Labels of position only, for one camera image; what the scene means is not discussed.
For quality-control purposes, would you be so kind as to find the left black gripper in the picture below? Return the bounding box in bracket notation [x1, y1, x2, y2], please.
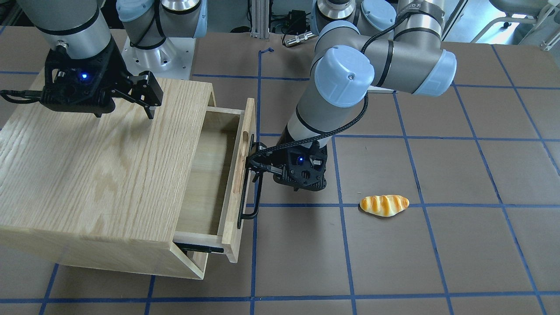
[246, 141, 328, 191]

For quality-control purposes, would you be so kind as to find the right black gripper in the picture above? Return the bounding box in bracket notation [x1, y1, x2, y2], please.
[39, 44, 163, 119]

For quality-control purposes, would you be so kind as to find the black metal drawer handle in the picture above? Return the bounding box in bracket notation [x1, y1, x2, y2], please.
[237, 133, 264, 230]

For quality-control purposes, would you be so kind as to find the wooden drawer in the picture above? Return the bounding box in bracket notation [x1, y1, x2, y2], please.
[173, 98, 256, 263]

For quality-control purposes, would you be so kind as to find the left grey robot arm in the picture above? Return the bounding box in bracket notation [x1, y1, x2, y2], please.
[246, 0, 457, 191]

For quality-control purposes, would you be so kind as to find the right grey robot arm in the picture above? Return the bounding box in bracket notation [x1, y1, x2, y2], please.
[1, 0, 163, 119]

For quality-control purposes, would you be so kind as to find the light wooden drawer cabinet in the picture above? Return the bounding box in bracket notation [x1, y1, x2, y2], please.
[0, 78, 215, 279]

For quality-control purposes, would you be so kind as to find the toy bread roll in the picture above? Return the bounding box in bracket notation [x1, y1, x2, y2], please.
[359, 195, 410, 217]

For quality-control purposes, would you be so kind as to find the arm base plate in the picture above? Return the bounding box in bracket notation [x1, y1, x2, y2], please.
[122, 38, 196, 80]

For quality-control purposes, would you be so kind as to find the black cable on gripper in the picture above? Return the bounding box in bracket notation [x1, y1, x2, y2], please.
[0, 89, 44, 105]

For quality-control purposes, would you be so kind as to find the aluminium frame post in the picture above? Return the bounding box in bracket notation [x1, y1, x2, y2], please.
[249, 0, 271, 41]

